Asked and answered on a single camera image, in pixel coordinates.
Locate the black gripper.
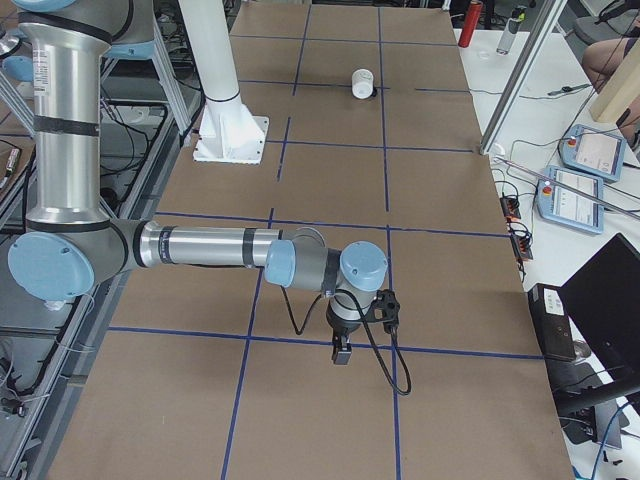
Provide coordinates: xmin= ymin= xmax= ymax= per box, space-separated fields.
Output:
xmin=326 ymin=302 xmax=361 ymax=365

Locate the white smiley mug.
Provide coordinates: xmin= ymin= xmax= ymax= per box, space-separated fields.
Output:
xmin=351 ymin=68 xmax=375 ymax=100

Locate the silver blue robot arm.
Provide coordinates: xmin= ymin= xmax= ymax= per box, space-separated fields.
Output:
xmin=8 ymin=1 xmax=399 ymax=365

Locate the black box device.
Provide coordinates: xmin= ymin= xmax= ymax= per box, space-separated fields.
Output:
xmin=527 ymin=283 xmax=576 ymax=362

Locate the brown paper table cover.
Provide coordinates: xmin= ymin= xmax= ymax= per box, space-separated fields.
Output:
xmin=48 ymin=3 xmax=576 ymax=480

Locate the near teach pendant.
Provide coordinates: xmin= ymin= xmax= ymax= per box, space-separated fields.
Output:
xmin=536 ymin=166 xmax=604 ymax=234

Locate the teach pendant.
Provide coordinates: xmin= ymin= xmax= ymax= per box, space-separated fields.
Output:
xmin=536 ymin=166 xmax=604 ymax=234
xmin=560 ymin=124 xmax=626 ymax=182

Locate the long reach stick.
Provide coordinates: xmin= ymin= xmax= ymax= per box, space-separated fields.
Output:
xmin=493 ymin=156 xmax=640 ymax=221

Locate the black laptop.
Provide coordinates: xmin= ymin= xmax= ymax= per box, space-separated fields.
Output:
xmin=560 ymin=233 xmax=639 ymax=380

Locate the far teach pendant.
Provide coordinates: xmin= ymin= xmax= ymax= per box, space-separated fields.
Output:
xmin=560 ymin=124 xmax=626 ymax=182

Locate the red cylinder bottle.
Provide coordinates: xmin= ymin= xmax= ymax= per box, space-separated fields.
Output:
xmin=458 ymin=0 xmax=484 ymax=48

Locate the clear water bottle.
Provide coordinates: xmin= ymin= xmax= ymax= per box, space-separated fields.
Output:
xmin=496 ymin=5 xmax=527 ymax=55

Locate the wooden beam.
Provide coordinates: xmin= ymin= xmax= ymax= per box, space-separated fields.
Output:
xmin=590 ymin=41 xmax=639 ymax=129

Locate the seated person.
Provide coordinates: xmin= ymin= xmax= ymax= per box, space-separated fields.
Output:
xmin=573 ymin=1 xmax=639 ymax=91

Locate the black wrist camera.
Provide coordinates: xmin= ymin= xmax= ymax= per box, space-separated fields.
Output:
xmin=365 ymin=289 xmax=400 ymax=335

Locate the black camera cable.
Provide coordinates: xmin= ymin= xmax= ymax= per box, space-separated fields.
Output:
xmin=281 ymin=287 xmax=413 ymax=397

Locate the white camera post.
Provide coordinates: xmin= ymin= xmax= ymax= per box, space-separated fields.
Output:
xmin=179 ymin=0 xmax=269 ymax=165

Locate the aluminium frame post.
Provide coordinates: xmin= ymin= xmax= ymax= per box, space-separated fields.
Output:
xmin=479 ymin=0 xmax=568 ymax=155

